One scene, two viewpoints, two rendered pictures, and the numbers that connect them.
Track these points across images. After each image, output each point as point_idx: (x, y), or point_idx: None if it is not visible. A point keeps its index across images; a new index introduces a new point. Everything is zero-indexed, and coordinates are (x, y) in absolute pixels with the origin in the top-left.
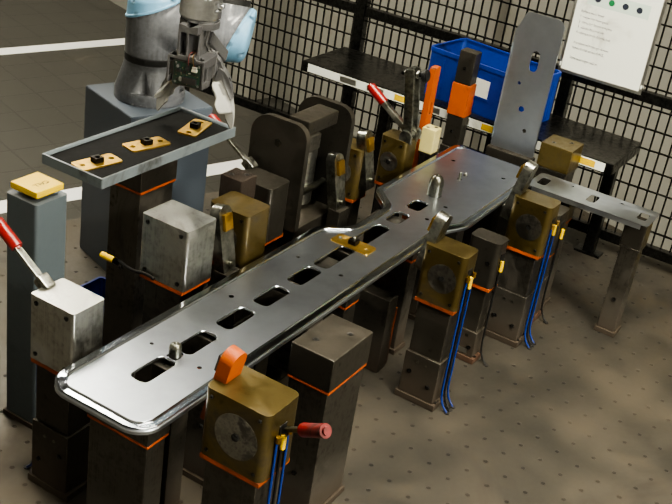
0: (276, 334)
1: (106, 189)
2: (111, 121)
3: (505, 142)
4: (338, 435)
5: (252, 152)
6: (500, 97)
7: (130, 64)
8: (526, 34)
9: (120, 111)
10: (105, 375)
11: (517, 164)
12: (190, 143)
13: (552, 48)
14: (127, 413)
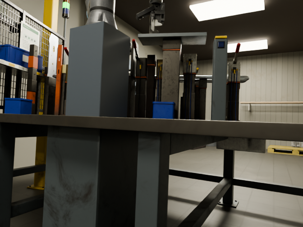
0: (195, 80)
1: (117, 74)
2: (120, 39)
3: (50, 74)
4: None
5: (133, 53)
6: (48, 60)
7: (112, 15)
8: (51, 40)
9: (125, 34)
10: None
11: (55, 81)
12: None
13: (56, 45)
14: (241, 80)
